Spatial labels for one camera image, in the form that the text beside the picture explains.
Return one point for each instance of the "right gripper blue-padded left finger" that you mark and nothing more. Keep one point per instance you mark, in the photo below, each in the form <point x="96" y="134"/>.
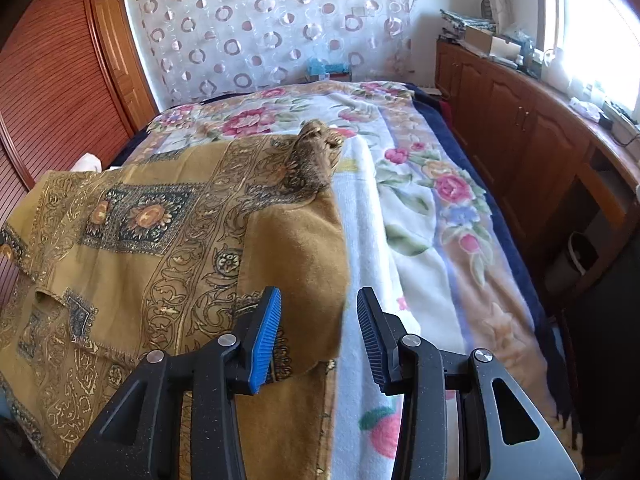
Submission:
<point x="137" y="434"/>

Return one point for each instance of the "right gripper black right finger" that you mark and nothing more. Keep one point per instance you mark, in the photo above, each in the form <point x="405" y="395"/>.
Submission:
<point x="501" y="433"/>

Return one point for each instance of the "golden brown patterned garment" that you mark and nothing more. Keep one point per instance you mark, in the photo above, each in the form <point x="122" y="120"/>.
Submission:
<point x="168" y="253"/>

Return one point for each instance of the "white strawberry flower garment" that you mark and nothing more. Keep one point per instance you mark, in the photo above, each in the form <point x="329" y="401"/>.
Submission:
<point x="393" y="416"/>

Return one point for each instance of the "floral bed quilt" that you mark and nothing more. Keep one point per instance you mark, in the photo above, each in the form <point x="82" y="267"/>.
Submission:
<point x="456" y="277"/>

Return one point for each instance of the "long wooden cabinet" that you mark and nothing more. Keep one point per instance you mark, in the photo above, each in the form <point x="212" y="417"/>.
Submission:
<point x="551" y="171"/>

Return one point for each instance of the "red wooden wardrobe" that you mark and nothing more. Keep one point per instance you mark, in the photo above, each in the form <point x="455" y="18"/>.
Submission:
<point x="71" y="83"/>

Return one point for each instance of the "cardboard box on cabinet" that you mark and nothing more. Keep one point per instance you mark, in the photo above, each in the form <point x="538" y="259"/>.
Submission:
<point x="485" y="43"/>

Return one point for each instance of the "blue tissue box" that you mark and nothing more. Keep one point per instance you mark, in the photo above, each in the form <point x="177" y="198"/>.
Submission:
<point x="320" y="70"/>

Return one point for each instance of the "stack of papers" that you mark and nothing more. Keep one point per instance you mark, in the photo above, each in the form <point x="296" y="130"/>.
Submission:
<point x="457" y="23"/>

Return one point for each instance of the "white circle-patterned curtain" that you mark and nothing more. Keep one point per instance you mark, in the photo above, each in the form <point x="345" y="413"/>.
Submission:
<point x="196" y="49"/>

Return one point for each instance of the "window with wooden frame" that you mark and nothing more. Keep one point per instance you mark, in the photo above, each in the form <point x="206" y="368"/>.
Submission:
<point x="591" y="51"/>

